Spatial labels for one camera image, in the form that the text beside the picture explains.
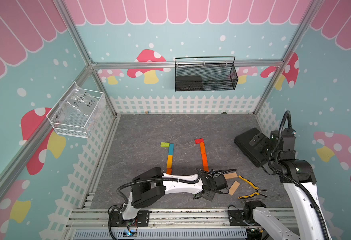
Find tan long block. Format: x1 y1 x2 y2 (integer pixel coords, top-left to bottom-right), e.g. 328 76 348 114
224 173 238 180

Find red block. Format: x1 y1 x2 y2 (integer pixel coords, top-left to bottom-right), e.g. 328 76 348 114
194 139 204 144

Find yellow-orange long block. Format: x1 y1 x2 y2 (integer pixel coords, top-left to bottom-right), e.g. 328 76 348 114
167 155 173 169

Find teal long block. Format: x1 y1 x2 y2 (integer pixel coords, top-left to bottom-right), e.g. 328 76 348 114
168 144 175 156

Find lime green small block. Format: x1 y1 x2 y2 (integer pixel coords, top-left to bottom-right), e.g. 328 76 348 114
160 142 170 148

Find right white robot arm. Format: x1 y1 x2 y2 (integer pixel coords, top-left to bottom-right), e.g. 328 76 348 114
243 111 331 240

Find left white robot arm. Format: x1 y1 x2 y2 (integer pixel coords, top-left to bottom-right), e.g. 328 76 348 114
108 167 236 240

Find black plastic tool case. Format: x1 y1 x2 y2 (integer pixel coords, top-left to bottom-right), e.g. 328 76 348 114
234 128 267 168

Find yellow black pliers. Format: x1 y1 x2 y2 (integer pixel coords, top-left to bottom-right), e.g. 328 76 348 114
238 175 266 200

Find black box in basket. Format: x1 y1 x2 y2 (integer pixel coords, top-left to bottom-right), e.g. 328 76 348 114
175 76 203 92

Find green circuit board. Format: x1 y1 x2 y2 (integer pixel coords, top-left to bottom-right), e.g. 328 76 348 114
123 230 138 238

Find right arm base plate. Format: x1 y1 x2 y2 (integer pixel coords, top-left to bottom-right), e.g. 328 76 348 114
227 210 254 227

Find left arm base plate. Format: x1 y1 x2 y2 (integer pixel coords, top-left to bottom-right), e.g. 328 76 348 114
108 211 150 227

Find black wire mesh basket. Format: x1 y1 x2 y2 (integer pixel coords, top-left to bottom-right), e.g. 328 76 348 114
174 56 238 91

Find clear plastic wall bin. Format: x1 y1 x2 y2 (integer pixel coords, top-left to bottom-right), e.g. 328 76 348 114
46 82 106 139

